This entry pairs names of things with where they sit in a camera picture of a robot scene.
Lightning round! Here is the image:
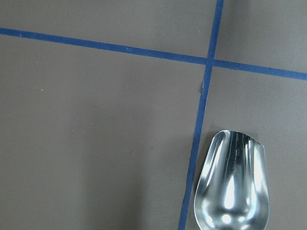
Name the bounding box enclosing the silver metal scoop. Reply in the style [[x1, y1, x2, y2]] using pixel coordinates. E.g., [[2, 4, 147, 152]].
[[194, 130, 270, 230]]

